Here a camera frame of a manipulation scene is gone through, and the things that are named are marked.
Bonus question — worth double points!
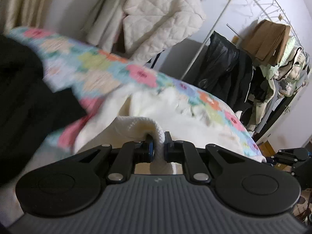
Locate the cream quilted jacket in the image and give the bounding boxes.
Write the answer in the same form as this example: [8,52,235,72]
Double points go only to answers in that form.
[83,0,206,64]

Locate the brown hanging garment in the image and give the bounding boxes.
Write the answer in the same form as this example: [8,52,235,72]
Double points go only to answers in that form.
[241,19,291,66]

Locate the floral patterned bed quilt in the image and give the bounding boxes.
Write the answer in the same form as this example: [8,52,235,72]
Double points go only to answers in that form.
[8,27,263,161]

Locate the metal clothes rack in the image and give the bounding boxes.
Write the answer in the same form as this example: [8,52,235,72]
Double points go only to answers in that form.
[180,0,303,80]

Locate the white knit sweater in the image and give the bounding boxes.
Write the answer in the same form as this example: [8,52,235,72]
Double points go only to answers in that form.
[74,83,264,174]

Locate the black hanging jacket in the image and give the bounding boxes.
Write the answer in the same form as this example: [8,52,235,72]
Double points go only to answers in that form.
[195,32,253,112]

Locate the green patterned hanging clothes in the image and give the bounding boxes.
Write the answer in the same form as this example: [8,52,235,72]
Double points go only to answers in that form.
[246,36,308,134]

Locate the black garment on bed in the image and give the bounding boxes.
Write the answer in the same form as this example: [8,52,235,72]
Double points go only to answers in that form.
[1,35,87,186]

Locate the beige curtain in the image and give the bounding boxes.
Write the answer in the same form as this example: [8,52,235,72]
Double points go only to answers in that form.
[1,0,52,33]

